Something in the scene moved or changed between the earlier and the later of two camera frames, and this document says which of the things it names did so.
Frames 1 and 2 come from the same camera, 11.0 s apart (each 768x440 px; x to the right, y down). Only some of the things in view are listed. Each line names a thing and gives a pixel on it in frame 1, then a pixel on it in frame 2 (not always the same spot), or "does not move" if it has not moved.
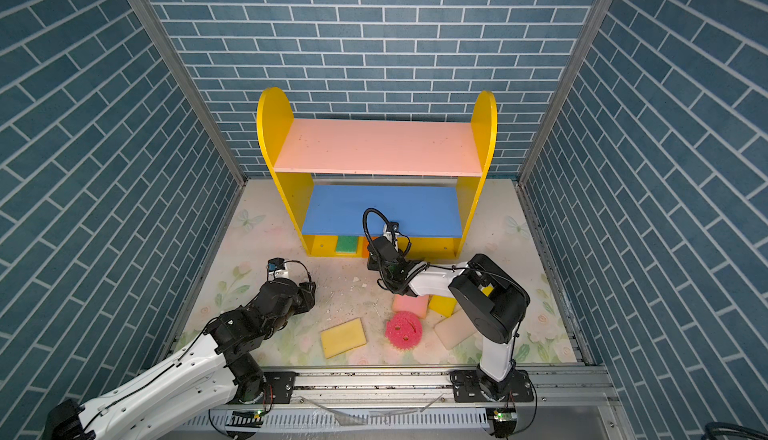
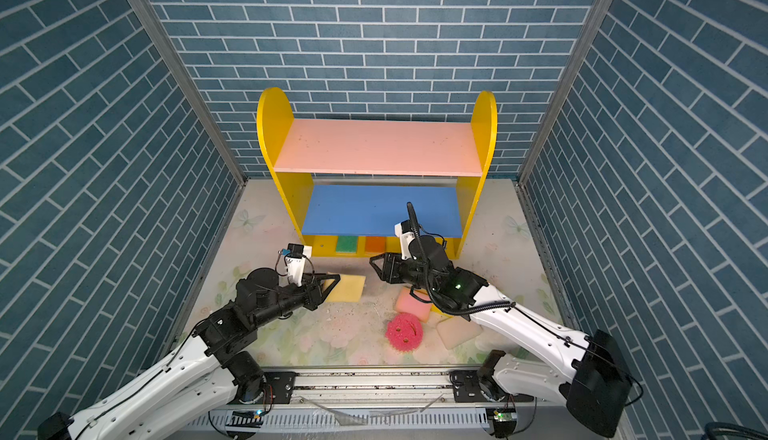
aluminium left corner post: [179, 64] does not move
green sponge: [347, 244] does not move
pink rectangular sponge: [414, 304] does not move
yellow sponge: [343, 337] -> [348, 290]
